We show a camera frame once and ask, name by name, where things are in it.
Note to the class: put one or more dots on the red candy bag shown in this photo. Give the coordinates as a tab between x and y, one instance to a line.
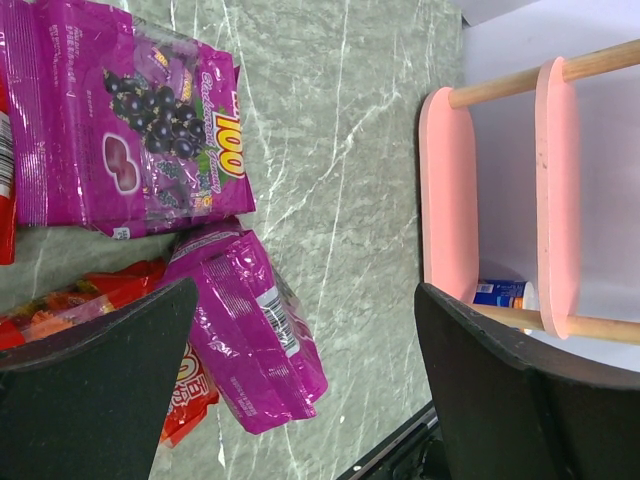
99	293
8	196

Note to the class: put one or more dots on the toilet paper roll blue wrapper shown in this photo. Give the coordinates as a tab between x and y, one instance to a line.
507	293

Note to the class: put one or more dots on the red candy bag lower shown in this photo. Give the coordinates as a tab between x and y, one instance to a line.
99	293

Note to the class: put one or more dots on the purple candy bag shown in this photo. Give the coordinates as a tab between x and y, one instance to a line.
247	327
119	125

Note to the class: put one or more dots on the pink three-tier shelf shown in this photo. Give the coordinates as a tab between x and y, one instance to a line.
471	204

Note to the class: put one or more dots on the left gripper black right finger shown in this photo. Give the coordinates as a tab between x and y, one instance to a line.
512	407

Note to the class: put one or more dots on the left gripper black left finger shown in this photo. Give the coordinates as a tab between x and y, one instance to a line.
90	402

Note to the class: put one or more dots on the red candy bag upper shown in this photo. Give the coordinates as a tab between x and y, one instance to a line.
8	196

